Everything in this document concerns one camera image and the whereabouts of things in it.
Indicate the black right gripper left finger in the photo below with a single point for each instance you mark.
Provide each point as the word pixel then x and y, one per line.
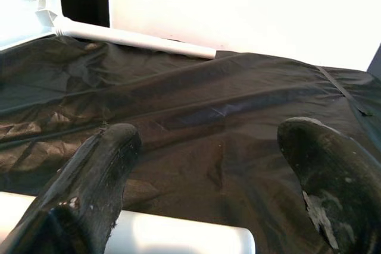
pixel 86 191

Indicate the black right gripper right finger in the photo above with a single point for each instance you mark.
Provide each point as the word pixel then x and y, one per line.
pixel 342 191

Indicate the white plastic table leg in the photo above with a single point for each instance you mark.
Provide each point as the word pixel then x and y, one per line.
pixel 178 236
pixel 134 40

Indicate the white plastic table top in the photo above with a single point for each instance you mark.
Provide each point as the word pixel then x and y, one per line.
pixel 18 13

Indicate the black plastic table cover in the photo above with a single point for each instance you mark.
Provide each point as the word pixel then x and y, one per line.
pixel 208 102

